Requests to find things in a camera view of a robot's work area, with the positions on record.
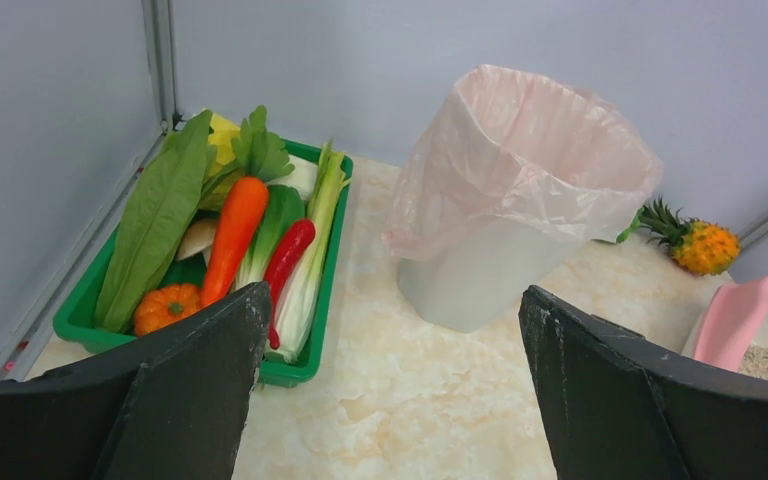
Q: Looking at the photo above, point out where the orange toy carrot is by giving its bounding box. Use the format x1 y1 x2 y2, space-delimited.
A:
200 176 269 307

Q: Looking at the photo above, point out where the small orange toy pumpkin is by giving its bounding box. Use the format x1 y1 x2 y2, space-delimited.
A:
133 283 201 336

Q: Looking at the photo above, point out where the red toy chili pepper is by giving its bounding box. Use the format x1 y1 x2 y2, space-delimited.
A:
264 218 316 350

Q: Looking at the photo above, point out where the pink plastic bin liner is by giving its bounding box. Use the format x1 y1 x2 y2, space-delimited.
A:
383 64 663 261

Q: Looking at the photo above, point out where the green plastic tray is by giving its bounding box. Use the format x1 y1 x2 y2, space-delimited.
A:
52 137 355 389

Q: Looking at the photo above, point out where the white trash bin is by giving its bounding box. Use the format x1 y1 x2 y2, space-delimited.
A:
397 219 584 333

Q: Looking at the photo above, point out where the white green toy celery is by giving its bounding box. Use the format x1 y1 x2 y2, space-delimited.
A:
266 140 349 364

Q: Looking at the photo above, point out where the yellow toy corn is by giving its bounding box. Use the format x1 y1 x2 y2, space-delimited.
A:
199 113 240 211

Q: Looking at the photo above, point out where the pink white litter box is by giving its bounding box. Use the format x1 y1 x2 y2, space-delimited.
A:
682 275 768 374

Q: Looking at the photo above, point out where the green bok choy toy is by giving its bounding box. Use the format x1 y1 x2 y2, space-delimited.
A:
234 184 305 289

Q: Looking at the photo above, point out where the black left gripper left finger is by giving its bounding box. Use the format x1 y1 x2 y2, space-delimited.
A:
0 282 271 479

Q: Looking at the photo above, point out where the orange toy pineapple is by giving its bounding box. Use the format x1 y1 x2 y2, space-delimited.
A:
615 196 742 276

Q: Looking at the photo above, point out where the beige toy mushroom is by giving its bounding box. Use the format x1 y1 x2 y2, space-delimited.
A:
175 218 218 264

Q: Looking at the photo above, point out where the large green leaf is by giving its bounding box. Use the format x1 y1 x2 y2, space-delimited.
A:
94 110 213 333

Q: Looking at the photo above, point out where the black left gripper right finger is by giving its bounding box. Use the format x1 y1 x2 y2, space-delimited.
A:
519 285 768 479

